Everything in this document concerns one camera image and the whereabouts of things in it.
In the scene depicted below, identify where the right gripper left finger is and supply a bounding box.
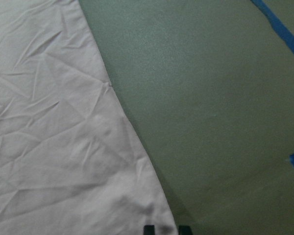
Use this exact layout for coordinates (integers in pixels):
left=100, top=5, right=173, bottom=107
left=143, top=225, right=155, bottom=235

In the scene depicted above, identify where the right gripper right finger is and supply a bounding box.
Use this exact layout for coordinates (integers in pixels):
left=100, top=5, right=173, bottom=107
left=178, top=225, right=193, bottom=235

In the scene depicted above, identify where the pink Snoopy t-shirt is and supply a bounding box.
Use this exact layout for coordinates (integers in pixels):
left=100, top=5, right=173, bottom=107
left=0, top=0, right=177, bottom=235

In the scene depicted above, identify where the brown paper table cover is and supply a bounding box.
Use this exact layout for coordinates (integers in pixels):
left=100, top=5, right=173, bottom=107
left=80, top=0, right=294, bottom=235

